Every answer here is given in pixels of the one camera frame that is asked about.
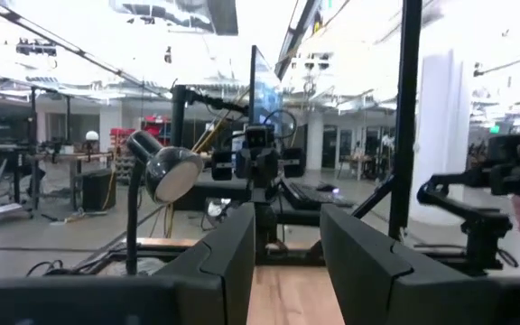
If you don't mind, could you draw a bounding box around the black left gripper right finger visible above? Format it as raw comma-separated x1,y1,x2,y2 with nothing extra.
320,203,520,325

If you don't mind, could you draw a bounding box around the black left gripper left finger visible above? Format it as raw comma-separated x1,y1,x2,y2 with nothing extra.
0,201,257,325

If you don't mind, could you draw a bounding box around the black floor bin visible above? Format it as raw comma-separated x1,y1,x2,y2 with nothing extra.
80,168,117,212

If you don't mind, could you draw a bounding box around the black desk lamp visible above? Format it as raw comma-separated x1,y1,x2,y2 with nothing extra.
124,129,205,276

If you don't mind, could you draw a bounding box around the dark desk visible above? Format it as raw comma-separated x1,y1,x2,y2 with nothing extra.
173,179,356,228

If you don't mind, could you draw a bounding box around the wooden workbench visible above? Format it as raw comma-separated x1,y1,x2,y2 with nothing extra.
28,151,115,211

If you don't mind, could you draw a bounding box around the white column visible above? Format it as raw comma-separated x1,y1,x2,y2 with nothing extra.
408,49,471,227

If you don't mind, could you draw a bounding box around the white globe lamp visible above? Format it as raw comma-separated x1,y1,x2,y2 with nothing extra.
84,130,100,157

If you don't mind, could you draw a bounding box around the red storage shelf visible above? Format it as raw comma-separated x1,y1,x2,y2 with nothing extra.
109,115,173,148

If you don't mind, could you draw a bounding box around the blue-lit monitor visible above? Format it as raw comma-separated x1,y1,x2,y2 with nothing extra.
247,44,284,136

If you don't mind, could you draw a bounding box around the black cable bundle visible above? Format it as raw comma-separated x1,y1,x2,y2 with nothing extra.
25,259,90,277

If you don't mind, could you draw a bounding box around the yellow extension cable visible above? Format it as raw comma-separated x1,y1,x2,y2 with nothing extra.
163,202,176,239

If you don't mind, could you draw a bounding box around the black table frame rail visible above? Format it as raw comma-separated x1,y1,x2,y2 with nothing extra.
83,238,329,268

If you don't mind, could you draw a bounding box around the black vertical frame post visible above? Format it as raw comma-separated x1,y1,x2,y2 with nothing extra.
349,0,423,243

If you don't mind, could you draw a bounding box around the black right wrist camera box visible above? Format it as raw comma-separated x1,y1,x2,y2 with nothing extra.
244,124,276,149

